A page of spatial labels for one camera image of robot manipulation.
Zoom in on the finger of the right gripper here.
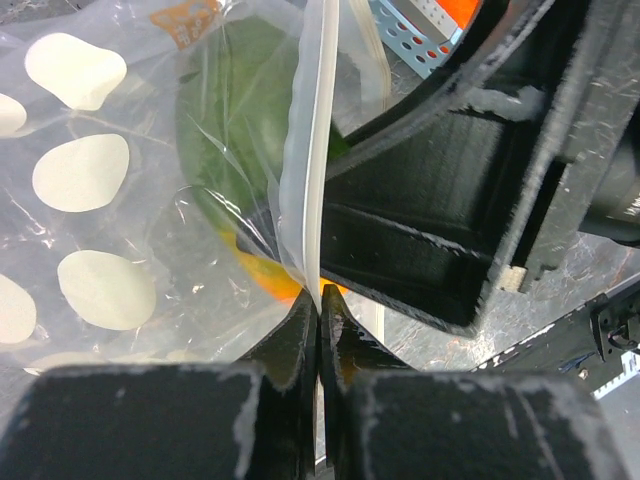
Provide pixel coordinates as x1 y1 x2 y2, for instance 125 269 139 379
321 1 585 335

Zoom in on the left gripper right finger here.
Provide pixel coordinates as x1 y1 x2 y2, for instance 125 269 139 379
319 286 630 479

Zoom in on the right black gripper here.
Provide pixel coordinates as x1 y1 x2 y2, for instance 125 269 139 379
499 1 639 290

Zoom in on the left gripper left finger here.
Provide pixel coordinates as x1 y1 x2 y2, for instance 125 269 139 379
1 293 318 479

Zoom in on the orange toy tangerine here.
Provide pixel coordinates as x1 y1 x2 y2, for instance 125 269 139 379
437 0 481 29

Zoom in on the green yellow toy mango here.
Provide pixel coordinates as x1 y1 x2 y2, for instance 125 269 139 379
175 7 348 301

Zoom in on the clear dotted zip top bag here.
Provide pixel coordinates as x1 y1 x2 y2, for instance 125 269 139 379
0 0 391 376

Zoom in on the light blue plastic basket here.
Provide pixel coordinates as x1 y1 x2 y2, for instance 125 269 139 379
369 0 464 79

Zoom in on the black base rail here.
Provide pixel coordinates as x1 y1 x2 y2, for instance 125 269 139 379
475 283 639 391

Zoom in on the light blue cable duct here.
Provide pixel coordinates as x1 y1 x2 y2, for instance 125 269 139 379
592 351 639 400

